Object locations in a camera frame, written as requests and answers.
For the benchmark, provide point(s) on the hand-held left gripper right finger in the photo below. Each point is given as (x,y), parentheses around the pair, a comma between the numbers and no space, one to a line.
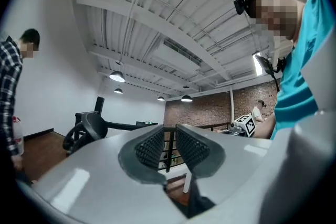
(241,165)

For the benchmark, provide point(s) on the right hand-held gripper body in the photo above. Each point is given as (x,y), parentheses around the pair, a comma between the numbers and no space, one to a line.
(248,126)

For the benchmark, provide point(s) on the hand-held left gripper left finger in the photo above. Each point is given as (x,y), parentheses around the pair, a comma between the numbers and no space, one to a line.
(99,178)

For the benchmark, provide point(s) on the black office chair with headrest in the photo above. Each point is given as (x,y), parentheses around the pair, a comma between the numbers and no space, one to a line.
(94,126)

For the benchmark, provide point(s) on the person's right forearm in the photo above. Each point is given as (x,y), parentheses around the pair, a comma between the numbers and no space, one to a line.
(263,128)

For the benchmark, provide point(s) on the white vertical pipe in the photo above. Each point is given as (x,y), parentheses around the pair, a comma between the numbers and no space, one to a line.
(231,105)

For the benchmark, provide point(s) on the white table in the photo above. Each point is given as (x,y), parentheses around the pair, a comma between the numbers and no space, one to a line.
(187,183)

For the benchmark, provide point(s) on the ceiling tube light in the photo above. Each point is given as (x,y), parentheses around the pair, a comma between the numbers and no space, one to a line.
(257,65)

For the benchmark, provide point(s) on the black chest-mounted device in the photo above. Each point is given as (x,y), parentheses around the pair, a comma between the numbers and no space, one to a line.
(263,64)

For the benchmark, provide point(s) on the person's teal shirt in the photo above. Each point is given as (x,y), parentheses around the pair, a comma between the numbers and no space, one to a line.
(296,81)

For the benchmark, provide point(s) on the black pendant lamp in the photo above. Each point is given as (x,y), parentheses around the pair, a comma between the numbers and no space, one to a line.
(186,98)
(118,91)
(161,98)
(116,76)

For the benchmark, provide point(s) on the white red plastic bag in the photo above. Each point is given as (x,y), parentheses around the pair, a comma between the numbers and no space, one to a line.
(19,136)

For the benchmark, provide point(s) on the white ceiling air conditioner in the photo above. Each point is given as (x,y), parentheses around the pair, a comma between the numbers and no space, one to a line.
(176,56)

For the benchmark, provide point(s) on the person's face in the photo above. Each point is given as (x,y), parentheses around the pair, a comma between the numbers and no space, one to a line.
(278,15)

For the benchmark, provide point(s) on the black head-mounted camera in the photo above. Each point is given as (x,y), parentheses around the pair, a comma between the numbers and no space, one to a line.
(239,4)

